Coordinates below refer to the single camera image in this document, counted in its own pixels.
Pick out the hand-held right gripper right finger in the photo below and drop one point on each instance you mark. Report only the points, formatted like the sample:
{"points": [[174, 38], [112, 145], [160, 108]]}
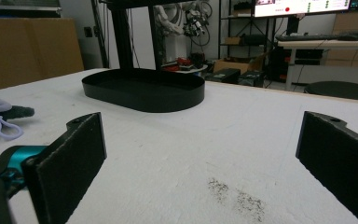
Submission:
{"points": [[338, 155]]}

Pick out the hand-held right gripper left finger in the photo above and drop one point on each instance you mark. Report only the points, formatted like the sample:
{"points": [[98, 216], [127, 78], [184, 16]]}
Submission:
{"points": [[65, 168]]}

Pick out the black computer tower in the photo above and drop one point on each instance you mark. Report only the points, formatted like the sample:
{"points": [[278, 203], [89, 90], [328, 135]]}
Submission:
{"points": [[279, 63]]}

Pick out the white desk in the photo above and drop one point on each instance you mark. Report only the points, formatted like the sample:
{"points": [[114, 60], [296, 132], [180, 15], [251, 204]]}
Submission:
{"points": [[326, 44]]}

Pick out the black oval tray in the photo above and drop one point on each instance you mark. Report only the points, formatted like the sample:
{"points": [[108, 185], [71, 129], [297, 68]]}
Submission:
{"points": [[155, 98]]}

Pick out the black box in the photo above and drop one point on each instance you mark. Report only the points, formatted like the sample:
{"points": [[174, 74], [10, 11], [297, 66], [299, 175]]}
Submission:
{"points": [[225, 75], [251, 78]]}

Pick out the brown cardboard panel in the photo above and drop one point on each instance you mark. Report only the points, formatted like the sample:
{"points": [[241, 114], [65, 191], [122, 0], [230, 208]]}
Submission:
{"points": [[28, 49]]}

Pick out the wooden drawer cabinet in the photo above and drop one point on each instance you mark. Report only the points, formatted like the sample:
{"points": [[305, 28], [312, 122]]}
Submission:
{"points": [[354, 25]]}

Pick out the brown cardboard box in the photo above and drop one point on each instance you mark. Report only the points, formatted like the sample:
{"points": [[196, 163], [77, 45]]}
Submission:
{"points": [[230, 65]]}

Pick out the black metal stand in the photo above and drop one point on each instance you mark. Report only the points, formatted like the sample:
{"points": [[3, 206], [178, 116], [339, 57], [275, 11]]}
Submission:
{"points": [[122, 37]]}

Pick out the computer monitor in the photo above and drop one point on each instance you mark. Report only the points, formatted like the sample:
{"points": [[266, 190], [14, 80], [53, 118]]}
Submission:
{"points": [[301, 6]]}

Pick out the round white side table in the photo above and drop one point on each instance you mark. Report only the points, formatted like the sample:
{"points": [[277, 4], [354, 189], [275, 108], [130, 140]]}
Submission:
{"points": [[186, 67]]}

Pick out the black metal shelf rack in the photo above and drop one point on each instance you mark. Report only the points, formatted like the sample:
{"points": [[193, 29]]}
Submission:
{"points": [[230, 31]]}

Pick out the white robot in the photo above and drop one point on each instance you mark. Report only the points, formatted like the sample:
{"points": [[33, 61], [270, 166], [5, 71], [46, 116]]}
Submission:
{"points": [[177, 28]]}

